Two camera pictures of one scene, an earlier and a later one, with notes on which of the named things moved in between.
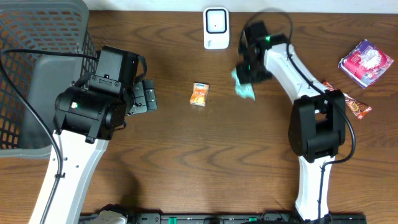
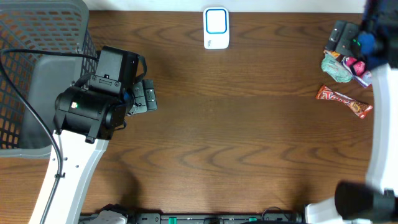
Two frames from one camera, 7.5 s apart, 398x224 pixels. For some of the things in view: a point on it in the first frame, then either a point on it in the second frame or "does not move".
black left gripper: [149, 94] does not move
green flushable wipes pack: [244, 90] -> [334, 67]
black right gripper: [249, 74] -> [342, 38]
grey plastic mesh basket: [45, 45] does not move
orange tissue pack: [199, 94] -> [334, 53]
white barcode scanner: [216, 32] does not move
